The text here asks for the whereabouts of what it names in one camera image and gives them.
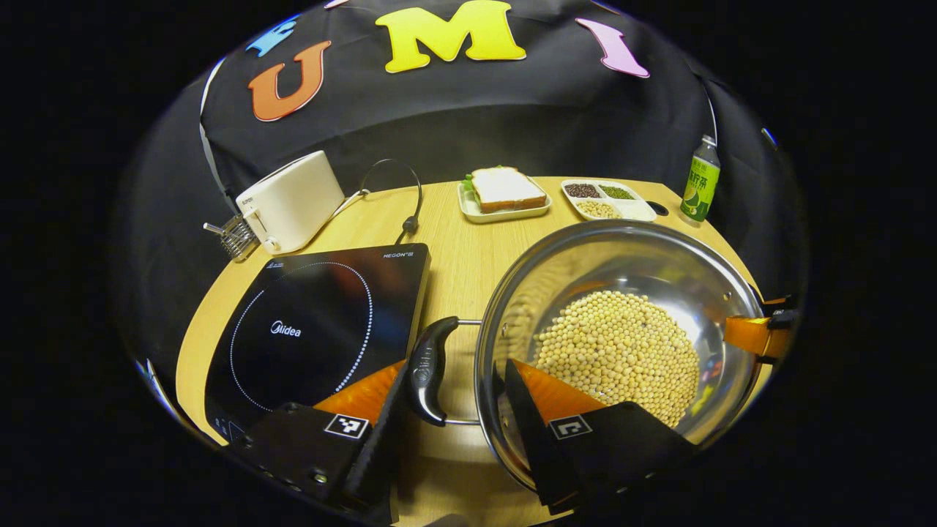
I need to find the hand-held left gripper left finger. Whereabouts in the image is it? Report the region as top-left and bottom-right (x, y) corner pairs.
(234, 359), (411, 525)

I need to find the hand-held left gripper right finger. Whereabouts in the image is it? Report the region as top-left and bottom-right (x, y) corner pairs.
(504, 359), (696, 513)

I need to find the pile of soybeans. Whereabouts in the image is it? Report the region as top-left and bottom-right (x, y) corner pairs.
(534, 291), (701, 428)

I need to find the black induction cooktop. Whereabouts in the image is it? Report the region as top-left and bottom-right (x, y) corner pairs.
(204, 244), (432, 440)

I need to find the stainless steel pot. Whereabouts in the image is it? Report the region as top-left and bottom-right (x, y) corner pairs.
(407, 220), (767, 493)

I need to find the green drink bottle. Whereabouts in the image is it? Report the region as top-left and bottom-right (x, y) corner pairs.
(680, 135), (721, 223)

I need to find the white divided bean dish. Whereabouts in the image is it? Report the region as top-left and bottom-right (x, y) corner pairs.
(561, 179), (657, 223)

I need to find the white rectangular plate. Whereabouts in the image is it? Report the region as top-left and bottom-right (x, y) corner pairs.
(458, 180), (552, 224)

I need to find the white toaster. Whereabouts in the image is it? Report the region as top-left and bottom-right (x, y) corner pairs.
(236, 150), (346, 255)

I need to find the white power cable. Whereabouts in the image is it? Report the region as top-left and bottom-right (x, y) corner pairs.
(331, 189), (371, 220)

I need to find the black power cable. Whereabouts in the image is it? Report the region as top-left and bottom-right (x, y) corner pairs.
(359, 159), (423, 245)

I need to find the wire utensil holder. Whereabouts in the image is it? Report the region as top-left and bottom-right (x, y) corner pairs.
(220, 214), (258, 262)

